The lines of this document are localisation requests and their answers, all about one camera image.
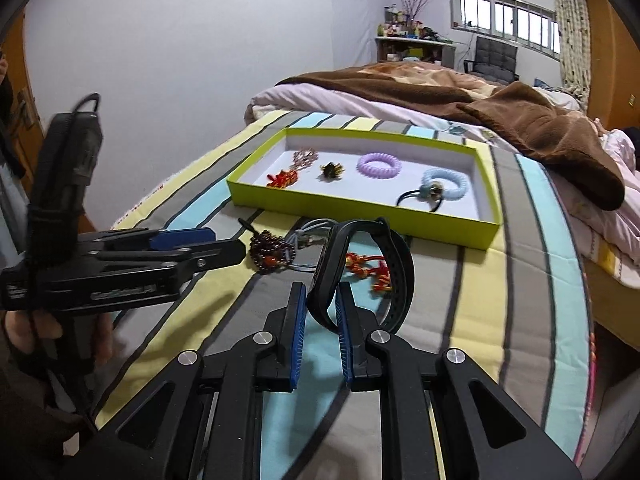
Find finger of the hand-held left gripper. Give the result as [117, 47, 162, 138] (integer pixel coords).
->
[106, 227, 217, 253]
[165, 237, 247, 287]

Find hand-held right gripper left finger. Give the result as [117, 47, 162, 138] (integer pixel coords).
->
[65, 281, 307, 480]

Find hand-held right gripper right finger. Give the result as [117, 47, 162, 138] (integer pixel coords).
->
[335, 281, 583, 480]

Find dark red bead bracelet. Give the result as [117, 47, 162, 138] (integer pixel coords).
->
[239, 217, 297, 275]

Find black wristband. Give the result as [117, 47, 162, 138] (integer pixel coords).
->
[306, 216, 416, 335]

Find red orange hair tie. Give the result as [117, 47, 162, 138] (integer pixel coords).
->
[266, 170, 301, 190]

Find pink rhinestone hair clip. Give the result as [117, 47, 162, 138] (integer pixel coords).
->
[291, 148, 321, 171]

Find green cardboard box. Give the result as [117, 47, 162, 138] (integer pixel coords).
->
[226, 127, 502, 251]

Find purple spiral hair tie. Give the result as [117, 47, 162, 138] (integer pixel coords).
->
[356, 152, 402, 178]

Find black hair tie with ball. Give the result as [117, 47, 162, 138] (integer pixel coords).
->
[396, 182, 448, 211]

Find light blue spiral hair tie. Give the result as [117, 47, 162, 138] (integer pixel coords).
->
[421, 167, 471, 203]

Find person's left hand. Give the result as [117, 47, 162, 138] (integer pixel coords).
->
[2, 310, 116, 366]

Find striped bed sheet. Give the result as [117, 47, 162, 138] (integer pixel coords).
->
[95, 109, 601, 466]

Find grey shelf unit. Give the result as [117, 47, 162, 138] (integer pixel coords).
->
[375, 36, 457, 68]

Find cluster of bottles and jars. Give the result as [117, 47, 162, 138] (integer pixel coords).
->
[377, 5, 451, 41]

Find brown fleece blanket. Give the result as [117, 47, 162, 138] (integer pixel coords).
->
[275, 62, 626, 212]

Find vase of bare branches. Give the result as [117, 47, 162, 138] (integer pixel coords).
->
[395, 0, 443, 26]

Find black padded chair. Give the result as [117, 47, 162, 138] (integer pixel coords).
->
[464, 36, 520, 83]

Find barred window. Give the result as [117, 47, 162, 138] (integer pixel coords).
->
[449, 0, 562, 56]

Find patterned curtain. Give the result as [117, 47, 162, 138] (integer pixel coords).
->
[548, 0, 593, 111]

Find wooden wardrobe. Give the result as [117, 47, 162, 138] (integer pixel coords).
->
[582, 0, 640, 133]

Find red gold hair tie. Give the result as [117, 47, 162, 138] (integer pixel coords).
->
[345, 251, 391, 295]

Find grey hair ties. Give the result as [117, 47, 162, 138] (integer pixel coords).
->
[285, 217, 346, 261]

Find wooden bed frame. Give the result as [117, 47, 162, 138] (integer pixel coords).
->
[582, 255, 640, 341]

